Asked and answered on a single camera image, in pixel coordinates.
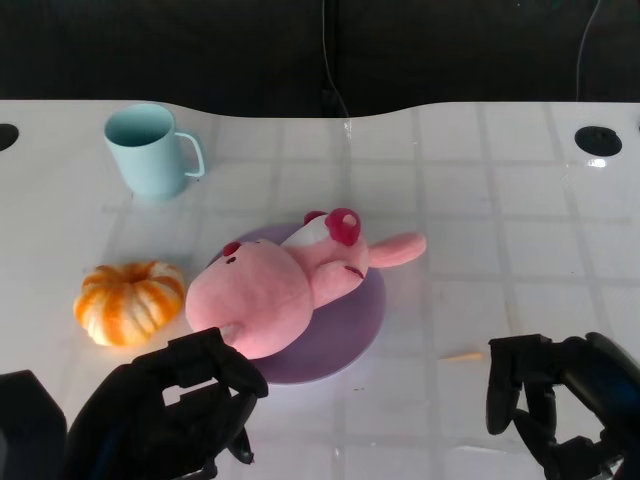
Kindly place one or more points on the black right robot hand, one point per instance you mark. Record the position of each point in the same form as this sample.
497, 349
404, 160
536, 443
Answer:
590, 390

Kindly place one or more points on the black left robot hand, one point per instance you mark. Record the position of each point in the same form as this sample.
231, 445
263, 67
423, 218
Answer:
160, 420

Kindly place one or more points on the pink plush doll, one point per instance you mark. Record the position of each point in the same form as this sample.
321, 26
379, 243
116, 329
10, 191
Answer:
260, 295

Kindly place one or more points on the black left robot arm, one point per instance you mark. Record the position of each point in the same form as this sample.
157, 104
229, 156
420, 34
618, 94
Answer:
27, 430

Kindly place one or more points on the lavender round plate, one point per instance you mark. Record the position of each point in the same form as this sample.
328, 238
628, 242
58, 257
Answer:
340, 340

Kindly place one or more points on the orange white pumpkin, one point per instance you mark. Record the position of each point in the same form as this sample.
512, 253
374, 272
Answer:
127, 305

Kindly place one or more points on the black round table grommet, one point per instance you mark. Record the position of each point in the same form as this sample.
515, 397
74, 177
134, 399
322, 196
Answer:
7, 137
598, 140

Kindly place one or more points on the light blue mug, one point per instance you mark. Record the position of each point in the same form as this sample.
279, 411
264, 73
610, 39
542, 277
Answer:
147, 160

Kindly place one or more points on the black backdrop cloth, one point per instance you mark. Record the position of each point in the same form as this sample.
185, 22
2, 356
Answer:
200, 50

